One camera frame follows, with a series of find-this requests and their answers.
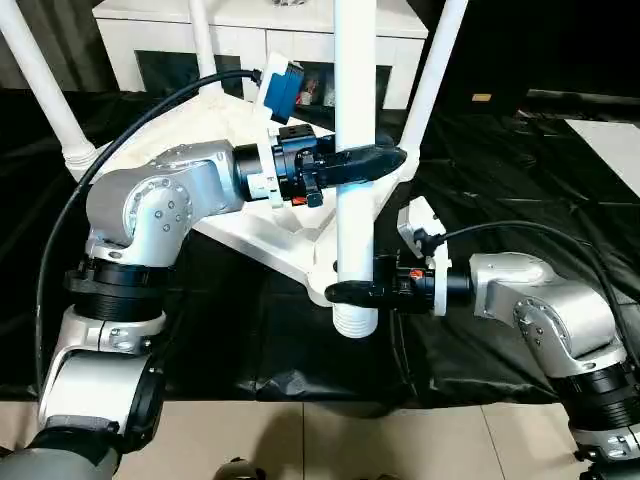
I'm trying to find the white plastic table top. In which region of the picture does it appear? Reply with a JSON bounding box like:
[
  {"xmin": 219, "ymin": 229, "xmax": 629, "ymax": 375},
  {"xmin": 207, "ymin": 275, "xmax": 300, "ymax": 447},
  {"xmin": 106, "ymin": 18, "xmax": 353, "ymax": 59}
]
[{"xmin": 64, "ymin": 89, "xmax": 419, "ymax": 306}]

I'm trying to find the white flat board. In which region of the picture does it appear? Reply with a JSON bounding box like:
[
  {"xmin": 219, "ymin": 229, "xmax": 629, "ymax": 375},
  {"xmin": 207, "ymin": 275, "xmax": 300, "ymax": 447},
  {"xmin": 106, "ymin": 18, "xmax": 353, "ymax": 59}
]
[{"xmin": 564, "ymin": 118, "xmax": 640, "ymax": 199}]

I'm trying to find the black mat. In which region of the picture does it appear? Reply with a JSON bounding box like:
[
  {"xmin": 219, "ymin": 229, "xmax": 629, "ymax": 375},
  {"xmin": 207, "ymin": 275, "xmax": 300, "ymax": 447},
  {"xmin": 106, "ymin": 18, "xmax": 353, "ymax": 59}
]
[{"xmin": 0, "ymin": 87, "xmax": 640, "ymax": 419}]

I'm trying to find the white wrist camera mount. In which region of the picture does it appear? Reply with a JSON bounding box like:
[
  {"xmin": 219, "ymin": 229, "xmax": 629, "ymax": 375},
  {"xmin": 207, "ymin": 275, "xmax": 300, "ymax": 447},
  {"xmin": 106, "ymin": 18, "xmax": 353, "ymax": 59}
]
[
  {"xmin": 247, "ymin": 52, "xmax": 307, "ymax": 210},
  {"xmin": 397, "ymin": 195, "xmax": 454, "ymax": 317}
]

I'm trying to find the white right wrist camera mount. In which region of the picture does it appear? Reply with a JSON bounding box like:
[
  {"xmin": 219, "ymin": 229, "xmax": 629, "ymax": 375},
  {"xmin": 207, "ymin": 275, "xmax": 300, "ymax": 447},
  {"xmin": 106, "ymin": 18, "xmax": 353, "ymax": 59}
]
[{"xmin": 397, "ymin": 195, "xmax": 454, "ymax": 317}]

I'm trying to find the grey curtain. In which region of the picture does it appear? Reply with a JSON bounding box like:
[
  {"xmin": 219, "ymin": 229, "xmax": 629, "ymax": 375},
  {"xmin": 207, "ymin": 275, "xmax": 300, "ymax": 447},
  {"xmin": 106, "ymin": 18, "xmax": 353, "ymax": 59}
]
[{"xmin": 0, "ymin": 0, "xmax": 119, "ymax": 94}]

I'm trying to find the white plastic table leg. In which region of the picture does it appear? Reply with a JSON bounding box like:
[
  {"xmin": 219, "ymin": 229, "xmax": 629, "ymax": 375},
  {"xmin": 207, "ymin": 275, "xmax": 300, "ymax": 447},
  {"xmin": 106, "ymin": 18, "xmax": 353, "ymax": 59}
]
[
  {"xmin": 331, "ymin": 0, "xmax": 380, "ymax": 341},
  {"xmin": 188, "ymin": 0, "xmax": 224, "ymax": 94},
  {"xmin": 0, "ymin": 0, "xmax": 96, "ymax": 171},
  {"xmin": 398, "ymin": 0, "xmax": 470, "ymax": 169}
]

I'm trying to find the white cabinet with glass doors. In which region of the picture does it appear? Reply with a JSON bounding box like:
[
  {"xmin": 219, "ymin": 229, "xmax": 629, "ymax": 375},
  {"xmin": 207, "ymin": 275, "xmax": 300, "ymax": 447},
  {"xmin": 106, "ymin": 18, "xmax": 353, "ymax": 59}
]
[{"xmin": 93, "ymin": 0, "xmax": 430, "ymax": 111}]

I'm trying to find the small red white container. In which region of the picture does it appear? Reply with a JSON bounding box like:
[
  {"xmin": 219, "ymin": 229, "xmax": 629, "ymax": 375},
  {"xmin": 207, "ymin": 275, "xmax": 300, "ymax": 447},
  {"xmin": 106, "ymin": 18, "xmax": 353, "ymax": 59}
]
[{"xmin": 297, "ymin": 74, "xmax": 321, "ymax": 107}]

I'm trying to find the dark rounded robot foot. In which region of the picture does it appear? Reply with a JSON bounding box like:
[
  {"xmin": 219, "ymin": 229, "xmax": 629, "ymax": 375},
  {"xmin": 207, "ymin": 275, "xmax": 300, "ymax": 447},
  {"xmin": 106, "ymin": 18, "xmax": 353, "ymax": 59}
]
[{"xmin": 214, "ymin": 457, "xmax": 266, "ymax": 480}]

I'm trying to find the black cabinet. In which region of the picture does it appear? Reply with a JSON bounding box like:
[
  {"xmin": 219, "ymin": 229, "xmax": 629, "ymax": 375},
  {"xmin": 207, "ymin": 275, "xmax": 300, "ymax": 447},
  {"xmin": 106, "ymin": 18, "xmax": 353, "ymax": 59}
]
[{"xmin": 419, "ymin": 0, "xmax": 640, "ymax": 119}]

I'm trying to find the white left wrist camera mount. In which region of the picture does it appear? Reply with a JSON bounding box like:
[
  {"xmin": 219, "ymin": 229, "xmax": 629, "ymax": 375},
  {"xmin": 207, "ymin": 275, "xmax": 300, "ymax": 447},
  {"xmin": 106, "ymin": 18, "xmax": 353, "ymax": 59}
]
[{"xmin": 247, "ymin": 52, "xmax": 307, "ymax": 210}]

